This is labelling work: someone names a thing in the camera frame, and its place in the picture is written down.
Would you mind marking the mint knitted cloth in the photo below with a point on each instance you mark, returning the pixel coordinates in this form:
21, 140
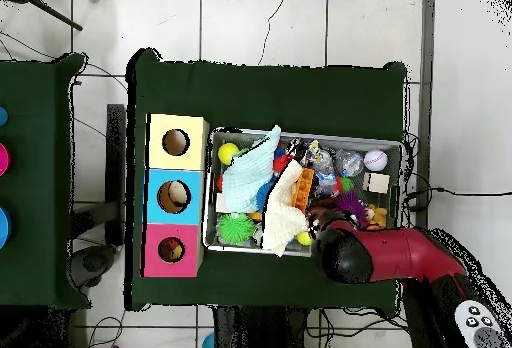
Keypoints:
244, 180

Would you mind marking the orange toy building brick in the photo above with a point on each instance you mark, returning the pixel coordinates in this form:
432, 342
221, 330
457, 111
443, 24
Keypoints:
303, 188

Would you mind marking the cream knitted cloth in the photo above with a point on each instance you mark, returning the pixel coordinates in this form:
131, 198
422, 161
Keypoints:
282, 220

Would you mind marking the yellow plush toy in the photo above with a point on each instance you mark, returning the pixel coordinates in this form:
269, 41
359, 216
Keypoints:
177, 251

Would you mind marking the orange striped tiger plush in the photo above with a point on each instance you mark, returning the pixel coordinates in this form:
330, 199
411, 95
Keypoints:
167, 244

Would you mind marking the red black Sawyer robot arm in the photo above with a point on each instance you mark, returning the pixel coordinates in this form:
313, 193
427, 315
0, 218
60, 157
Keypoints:
400, 252

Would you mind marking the wooden box with three holes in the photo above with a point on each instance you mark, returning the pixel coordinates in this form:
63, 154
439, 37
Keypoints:
192, 156

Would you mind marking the clear mesh bin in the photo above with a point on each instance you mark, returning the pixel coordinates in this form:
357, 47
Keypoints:
394, 152

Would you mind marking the yellow ball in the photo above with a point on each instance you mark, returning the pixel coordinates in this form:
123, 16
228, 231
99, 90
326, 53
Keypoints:
228, 153

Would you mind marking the green spiky ball with eyes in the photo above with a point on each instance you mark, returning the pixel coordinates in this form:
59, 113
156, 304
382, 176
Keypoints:
236, 228

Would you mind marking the dark green table cloth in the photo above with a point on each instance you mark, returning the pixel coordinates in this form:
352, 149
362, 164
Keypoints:
260, 96
36, 84

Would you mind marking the multicolour spiky caterpillar toy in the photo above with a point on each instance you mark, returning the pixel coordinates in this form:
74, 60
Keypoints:
344, 184

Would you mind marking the purple spiky ball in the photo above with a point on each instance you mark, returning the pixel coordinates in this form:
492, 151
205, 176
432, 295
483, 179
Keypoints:
352, 204

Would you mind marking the plain wooden block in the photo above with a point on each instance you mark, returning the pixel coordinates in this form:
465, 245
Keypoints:
376, 182

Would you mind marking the white baseball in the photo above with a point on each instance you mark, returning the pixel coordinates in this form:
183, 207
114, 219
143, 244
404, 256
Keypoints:
376, 160

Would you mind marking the tan plush toy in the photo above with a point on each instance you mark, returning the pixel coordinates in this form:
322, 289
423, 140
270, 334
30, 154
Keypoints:
378, 216

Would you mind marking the light blue ball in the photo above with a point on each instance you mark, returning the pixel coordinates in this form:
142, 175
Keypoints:
209, 343

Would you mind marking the black rod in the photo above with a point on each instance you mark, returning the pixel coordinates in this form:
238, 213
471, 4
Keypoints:
60, 18

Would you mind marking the pink round toy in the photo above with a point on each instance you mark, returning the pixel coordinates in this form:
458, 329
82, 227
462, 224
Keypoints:
3, 159

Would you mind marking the large blue round toy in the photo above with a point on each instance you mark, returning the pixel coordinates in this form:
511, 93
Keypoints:
4, 226

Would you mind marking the small blue round toy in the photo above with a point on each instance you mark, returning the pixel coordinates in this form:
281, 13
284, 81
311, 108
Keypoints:
2, 116

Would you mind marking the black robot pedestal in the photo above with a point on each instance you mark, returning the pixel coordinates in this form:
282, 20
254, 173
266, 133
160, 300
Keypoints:
260, 328

